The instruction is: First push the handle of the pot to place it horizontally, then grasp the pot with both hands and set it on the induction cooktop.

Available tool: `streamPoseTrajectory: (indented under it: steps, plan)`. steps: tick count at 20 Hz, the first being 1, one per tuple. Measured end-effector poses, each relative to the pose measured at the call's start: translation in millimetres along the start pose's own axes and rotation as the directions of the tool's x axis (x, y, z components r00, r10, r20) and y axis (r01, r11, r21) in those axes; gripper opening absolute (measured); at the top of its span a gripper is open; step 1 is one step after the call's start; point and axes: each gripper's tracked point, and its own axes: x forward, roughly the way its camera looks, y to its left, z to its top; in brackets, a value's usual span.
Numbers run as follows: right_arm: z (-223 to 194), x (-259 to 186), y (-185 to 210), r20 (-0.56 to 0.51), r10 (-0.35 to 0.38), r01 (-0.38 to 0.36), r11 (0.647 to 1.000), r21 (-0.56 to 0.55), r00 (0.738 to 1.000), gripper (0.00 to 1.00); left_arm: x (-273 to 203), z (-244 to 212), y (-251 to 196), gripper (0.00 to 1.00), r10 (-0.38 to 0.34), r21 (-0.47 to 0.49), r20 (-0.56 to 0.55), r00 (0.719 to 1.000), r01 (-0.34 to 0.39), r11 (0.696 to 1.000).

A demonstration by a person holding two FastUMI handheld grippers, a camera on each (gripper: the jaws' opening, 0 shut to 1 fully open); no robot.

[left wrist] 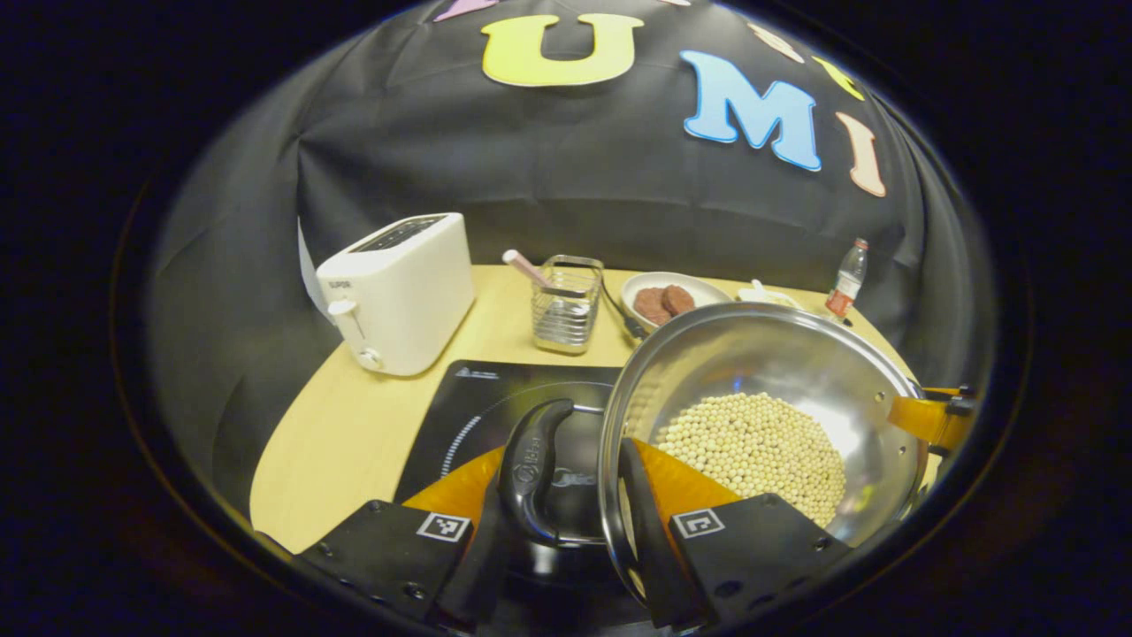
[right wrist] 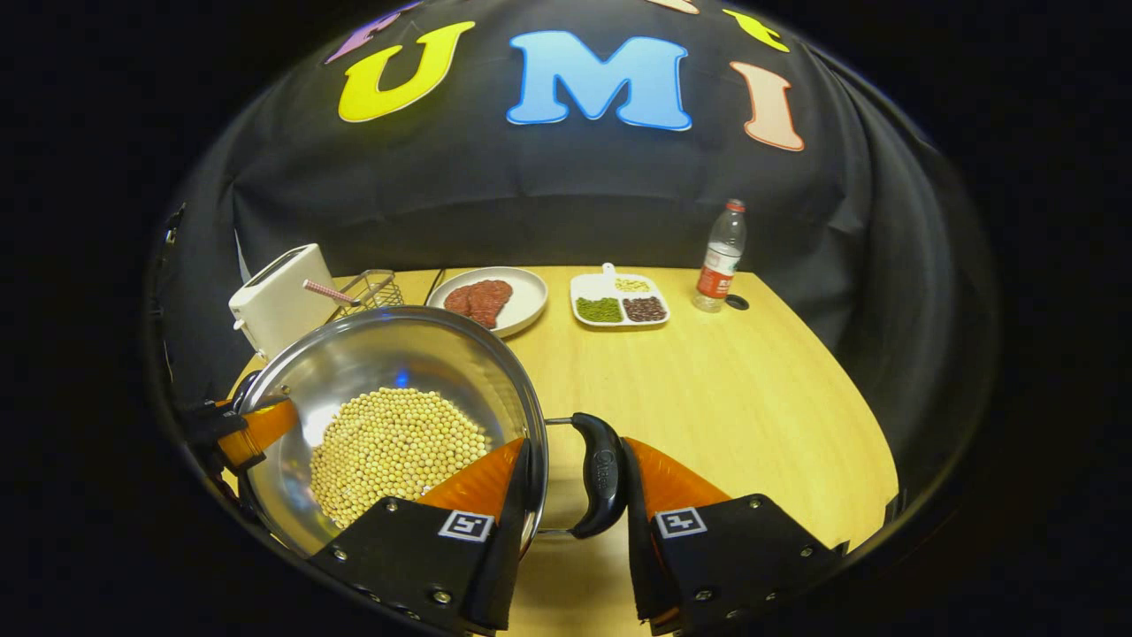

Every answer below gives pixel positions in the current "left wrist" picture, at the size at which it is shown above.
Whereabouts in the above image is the white toaster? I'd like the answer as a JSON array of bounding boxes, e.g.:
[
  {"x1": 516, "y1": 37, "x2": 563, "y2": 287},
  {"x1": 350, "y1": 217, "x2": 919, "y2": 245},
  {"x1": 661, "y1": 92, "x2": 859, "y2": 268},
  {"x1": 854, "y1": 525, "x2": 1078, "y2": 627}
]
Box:
[{"x1": 316, "y1": 212, "x2": 476, "y2": 378}]

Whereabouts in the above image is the stainless steel pot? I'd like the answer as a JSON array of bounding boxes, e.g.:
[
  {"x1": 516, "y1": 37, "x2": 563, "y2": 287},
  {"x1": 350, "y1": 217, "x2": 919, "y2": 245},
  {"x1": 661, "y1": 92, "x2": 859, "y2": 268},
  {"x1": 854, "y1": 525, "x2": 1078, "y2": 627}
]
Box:
[{"x1": 498, "y1": 301, "x2": 929, "y2": 613}]

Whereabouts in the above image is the pile of yellow soybeans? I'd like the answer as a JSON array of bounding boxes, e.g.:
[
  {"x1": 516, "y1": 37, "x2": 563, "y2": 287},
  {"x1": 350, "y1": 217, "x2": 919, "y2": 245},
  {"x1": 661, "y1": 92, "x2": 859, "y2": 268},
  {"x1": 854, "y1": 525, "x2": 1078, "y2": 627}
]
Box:
[{"x1": 650, "y1": 392, "x2": 848, "y2": 529}]

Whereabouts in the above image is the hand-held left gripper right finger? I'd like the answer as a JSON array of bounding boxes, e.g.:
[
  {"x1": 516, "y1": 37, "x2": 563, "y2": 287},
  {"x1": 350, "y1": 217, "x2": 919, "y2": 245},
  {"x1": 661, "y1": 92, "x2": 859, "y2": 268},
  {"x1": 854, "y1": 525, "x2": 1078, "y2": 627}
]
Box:
[{"x1": 617, "y1": 436, "x2": 854, "y2": 631}]

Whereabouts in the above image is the black backdrop cloth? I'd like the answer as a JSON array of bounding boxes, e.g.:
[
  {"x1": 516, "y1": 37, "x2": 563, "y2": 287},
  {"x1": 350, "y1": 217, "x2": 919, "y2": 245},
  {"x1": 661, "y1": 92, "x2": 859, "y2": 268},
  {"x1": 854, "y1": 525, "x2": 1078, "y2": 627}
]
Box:
[{"x1": 146, "y1": 0, "x2": 996, "y2": 523}]

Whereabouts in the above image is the clear bottle with red label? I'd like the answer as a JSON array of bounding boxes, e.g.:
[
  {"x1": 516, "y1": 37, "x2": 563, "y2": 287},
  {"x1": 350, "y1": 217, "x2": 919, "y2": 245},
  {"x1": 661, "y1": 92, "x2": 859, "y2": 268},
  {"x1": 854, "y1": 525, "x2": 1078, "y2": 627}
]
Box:
[{"x1": 825, "y1": 237, "x2": 869, "y2": 319}]

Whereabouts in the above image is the white round plate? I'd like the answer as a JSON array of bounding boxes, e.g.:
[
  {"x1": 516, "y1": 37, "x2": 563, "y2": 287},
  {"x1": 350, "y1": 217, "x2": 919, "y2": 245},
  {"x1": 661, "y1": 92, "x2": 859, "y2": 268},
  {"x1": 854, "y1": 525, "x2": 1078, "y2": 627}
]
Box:
[{"x1": 621, "y1": 272, "x2": 735, "y2": 333}]

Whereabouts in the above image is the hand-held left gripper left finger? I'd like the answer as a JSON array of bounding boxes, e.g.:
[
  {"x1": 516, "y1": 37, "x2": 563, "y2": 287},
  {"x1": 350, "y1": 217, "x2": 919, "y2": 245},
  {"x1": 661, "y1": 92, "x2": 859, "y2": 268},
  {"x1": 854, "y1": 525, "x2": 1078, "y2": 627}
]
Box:
[{"x1": 292, "y1": 445, "x2": 509, "y2": 631}]

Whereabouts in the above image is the black power cable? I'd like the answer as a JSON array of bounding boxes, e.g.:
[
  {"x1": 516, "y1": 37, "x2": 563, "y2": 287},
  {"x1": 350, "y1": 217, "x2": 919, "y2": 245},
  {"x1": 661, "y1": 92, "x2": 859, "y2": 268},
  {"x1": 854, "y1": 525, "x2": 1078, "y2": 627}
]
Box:
[{"x1": 601, "y1": 274, "x2": 646, "y2": 342}]

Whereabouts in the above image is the pink utensil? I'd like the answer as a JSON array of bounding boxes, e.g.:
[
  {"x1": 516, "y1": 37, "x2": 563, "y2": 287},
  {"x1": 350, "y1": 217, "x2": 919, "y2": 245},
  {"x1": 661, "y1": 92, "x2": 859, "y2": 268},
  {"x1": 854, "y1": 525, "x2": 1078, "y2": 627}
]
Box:
[{"x1": 502, "y1": 249, "x2": 554, "y2": 291}]

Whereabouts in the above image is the black induction cooktop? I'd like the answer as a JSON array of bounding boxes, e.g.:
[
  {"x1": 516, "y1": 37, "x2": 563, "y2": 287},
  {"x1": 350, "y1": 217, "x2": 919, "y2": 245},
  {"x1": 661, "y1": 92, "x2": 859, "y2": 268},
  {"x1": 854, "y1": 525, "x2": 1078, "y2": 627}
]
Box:
[{"x1": 394, "y1": 358, "x2": 638, "y2": 620}]

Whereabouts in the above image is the white divided dish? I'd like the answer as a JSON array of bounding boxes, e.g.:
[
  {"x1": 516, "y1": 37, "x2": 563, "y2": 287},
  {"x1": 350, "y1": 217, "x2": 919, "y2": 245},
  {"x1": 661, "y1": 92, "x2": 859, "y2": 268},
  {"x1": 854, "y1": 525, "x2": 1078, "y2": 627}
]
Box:
[{"x1": 736, "y1": 279, "x2": 804, "y2": 311}]

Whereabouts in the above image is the wire mesh basket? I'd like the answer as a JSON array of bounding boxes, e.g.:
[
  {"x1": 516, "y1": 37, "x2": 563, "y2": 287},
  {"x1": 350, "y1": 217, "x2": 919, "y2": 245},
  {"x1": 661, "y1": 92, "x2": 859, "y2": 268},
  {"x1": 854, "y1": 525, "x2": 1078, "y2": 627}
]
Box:
[{"x1": 531, "y1": 255, "x2": 605, "y2": 357}]

